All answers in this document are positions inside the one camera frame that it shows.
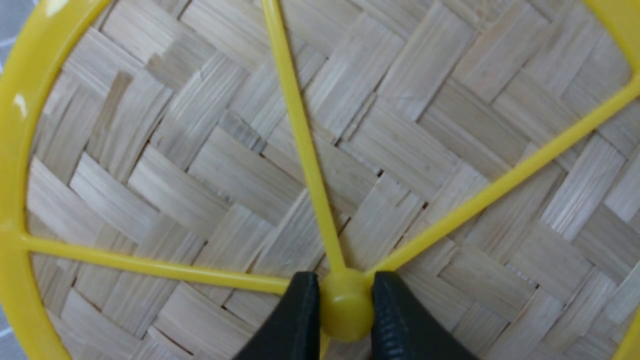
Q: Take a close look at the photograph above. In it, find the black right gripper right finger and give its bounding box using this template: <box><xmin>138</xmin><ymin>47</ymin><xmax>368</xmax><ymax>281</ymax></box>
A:
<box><xmin>370</xmin><ymin>271</ymin><xmax>477</xmax><ymax>360</ymax></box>

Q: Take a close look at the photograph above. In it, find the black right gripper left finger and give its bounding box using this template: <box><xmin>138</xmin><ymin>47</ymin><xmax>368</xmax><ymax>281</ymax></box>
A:
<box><xmin>234</xmin><ymin>271</ymin><xmax>321</xmax><ymax>360</ymax></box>

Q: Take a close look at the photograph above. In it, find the yellow bamboo steamer lid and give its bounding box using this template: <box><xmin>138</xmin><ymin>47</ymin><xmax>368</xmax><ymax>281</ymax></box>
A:
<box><xmin>1</xmin><ymin>0</ymin><xmax>639</xmax><ymax>360</ymax></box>

